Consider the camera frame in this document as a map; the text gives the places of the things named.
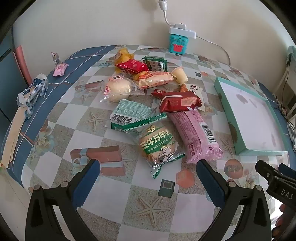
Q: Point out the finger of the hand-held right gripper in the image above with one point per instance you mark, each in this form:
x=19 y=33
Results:
x=288 y=170
x=266 y=170

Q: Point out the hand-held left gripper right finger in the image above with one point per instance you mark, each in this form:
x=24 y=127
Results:
x=212 y=183

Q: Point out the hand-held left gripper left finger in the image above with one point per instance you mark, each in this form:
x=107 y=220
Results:
x=85 y=183

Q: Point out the pink long snack packet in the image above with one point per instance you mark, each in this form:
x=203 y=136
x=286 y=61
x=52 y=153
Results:
x=196 y=136

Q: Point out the teal cardboard tray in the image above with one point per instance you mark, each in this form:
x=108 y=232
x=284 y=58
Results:
x=254 y=120

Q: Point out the green cow-print bun packet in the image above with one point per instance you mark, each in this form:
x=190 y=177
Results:
x=157 y=146

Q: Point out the pale green striped packet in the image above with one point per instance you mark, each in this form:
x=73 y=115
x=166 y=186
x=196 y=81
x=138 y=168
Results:
x=130 y=112

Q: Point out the dark red snack packet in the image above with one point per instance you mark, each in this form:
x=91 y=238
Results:
x=180 y=102

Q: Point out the white orange snack packet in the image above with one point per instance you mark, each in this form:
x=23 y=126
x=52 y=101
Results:
x=195 y=89

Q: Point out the round bun clear packet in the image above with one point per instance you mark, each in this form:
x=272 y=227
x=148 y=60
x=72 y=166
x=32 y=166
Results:
x=119 y=89

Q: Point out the cream jelly cup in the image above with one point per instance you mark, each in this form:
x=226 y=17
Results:
x=180 y=75

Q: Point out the cream orange bread packet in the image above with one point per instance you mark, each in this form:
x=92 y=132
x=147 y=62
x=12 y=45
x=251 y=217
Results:
x=157 y=80

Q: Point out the bright red snack packet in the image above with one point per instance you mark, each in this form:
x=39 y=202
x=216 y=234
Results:
x=133 y=66

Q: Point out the dark green snack packet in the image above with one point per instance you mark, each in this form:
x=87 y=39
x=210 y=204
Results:
x=156 y=64

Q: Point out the yellow snack packet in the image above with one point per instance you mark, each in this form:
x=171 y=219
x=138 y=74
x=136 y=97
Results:
x=122 y=56

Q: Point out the person's right hand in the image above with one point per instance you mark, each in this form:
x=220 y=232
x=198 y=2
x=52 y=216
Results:
x=281 y=208

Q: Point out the checkered printed tablecloth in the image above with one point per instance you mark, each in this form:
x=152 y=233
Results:
x=69 y=129

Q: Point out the white side table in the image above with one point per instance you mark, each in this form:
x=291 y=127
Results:
x=291 y=81

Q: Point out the crumpled blue white wrapper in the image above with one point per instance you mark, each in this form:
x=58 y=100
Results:
x=32 y=92

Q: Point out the pale green appliance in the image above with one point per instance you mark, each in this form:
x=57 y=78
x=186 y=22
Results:
x=291 y=54

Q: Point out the small pink candy packet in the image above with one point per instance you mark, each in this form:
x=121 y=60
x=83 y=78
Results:
x=60 y=69

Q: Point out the foil candy wrapper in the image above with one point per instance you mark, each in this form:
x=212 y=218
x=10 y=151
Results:
x=55 y=58

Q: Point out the red board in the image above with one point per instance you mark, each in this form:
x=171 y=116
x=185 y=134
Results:
x=22 y=62

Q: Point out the teal tin box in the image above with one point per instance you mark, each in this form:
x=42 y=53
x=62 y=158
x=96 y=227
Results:
x=178 y=44

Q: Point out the white power strip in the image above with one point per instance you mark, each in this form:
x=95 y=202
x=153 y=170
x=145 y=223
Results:
x=182 y=32

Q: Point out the white wall plug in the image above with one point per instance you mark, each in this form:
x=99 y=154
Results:
x=162 y=3

